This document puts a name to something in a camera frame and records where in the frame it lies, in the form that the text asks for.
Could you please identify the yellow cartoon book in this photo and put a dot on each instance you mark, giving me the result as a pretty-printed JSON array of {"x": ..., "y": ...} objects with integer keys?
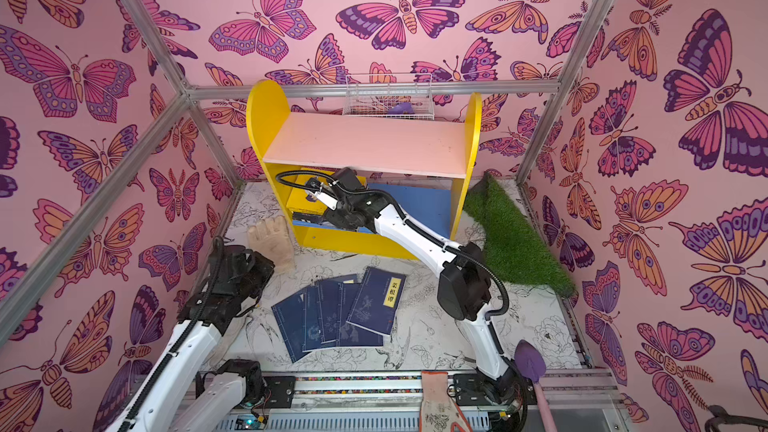
[{"x": 304, "y": 202}]

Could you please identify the white wire basket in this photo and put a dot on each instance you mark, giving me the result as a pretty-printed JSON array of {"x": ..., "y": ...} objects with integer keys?
[{"x": 389, "y": 95}]

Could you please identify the green artificial grass mat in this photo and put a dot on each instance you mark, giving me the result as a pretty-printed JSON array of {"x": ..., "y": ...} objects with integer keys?
[{"x": 513, "y": 249}]

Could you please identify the green circuit board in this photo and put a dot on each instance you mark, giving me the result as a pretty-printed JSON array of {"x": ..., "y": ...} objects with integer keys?
[{"x": 250, "y": 422}]

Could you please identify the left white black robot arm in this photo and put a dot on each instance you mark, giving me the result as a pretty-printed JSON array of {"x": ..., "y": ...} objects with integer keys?
[{"x": 154, "y": 405}]

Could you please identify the purple spatula head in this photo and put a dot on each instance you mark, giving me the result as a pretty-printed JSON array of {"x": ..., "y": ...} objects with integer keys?
[{"x": 529, "y": 361}]

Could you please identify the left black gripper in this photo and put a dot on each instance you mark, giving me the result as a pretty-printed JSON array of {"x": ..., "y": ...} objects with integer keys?
[{"x": 263, "y": 265}]

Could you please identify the beige work glove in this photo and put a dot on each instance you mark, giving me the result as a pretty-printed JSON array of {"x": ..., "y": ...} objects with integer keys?
[{"x": 271, "y": 238}]

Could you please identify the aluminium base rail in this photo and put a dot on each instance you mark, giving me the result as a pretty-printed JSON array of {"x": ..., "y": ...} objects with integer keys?
[{"x": 580, "y": 400}]

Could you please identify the dark blue thread-bound book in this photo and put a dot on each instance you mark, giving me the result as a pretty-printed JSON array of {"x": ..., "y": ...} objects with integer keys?
[{"x": 289, "y": 314}]

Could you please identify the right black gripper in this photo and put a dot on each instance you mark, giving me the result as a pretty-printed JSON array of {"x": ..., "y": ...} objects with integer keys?
[{"x": 327, "y": 216}]

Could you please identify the yellow pink blue bookshelf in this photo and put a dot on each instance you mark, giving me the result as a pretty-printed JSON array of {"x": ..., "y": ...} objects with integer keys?
[{"x": 284, "y": 140}]

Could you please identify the patterned red white glove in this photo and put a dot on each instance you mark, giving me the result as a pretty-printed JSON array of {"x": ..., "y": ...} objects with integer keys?
[{"x": 438, "y": 411}]

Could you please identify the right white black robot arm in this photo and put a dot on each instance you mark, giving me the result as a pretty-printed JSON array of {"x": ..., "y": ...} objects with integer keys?
[{"x": 467, "y": 291}]

